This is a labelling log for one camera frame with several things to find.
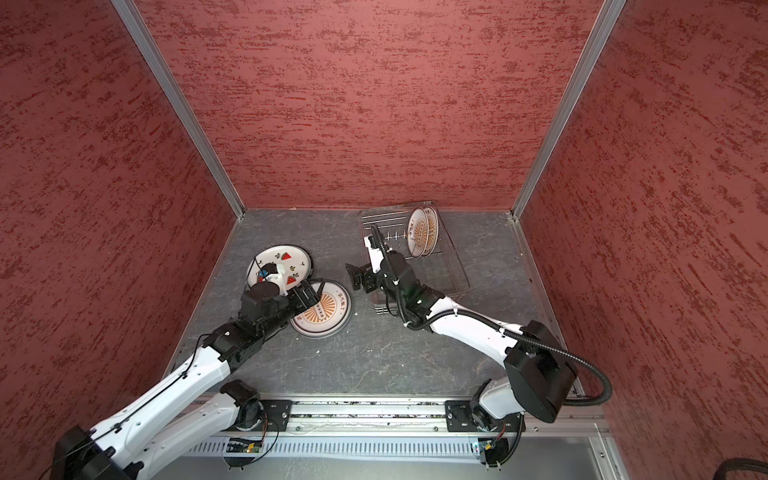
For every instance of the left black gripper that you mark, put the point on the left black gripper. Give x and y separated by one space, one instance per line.
297 296

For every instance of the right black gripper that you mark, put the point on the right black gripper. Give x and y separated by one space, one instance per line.
358 277

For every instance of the white watermelon pattern plate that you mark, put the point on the white watermelon pattern plate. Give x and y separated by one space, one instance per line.
296 261

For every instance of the brown patterned plate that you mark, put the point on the brown patterned plate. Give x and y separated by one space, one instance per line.
329 315

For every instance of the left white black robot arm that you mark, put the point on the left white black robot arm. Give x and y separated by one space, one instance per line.
194 402

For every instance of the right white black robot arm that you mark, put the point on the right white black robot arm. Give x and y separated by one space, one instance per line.
539 373

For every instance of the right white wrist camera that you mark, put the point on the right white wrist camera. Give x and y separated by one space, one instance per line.
376 252

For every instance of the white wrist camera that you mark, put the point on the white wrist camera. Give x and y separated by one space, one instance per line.
273 273
376 252

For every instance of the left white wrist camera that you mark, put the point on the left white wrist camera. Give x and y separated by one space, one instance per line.
273 273

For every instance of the wire dish rack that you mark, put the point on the wire dish rack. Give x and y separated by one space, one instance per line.
441 269

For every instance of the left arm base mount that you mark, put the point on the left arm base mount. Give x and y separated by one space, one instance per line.
276 414

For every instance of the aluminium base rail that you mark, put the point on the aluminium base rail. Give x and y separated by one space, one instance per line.
360 416

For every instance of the white perforated cable duct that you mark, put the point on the white perforated cable duct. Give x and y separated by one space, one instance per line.
450 449

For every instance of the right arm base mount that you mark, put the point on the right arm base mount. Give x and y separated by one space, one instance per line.
469 416

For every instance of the left aluminium corner post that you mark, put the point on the left aluminium corner post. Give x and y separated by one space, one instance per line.
138 30

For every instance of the aluminium corner post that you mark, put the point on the aluminium corner post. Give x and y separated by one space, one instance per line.
138 30
602 28

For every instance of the right aluminium corner post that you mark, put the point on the right aluminium corner post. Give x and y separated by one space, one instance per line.
602 28

